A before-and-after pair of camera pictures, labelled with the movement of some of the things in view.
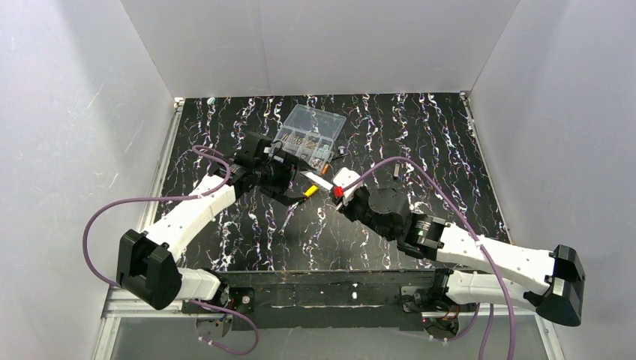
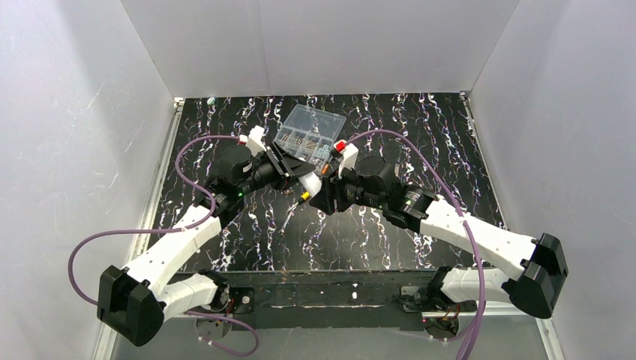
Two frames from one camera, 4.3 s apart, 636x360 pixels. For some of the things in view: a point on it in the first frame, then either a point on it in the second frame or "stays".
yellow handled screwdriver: (309, 192) stays
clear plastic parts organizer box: (310, 133) stays
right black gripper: (351, 207) -> (331, 193)
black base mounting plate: (321, 300) stays
